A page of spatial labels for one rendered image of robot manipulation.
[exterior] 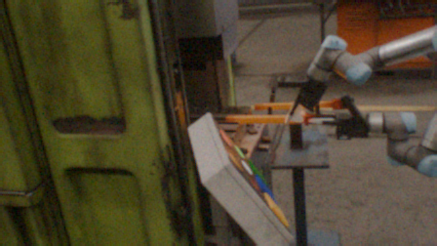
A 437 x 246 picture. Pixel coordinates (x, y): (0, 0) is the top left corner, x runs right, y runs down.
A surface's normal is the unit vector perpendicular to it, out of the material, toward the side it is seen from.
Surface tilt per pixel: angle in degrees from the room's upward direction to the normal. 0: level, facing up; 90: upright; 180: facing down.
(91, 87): 89
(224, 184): 90
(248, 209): 90
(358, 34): 90
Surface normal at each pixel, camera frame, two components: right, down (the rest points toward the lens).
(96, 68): -0.27, 0.38
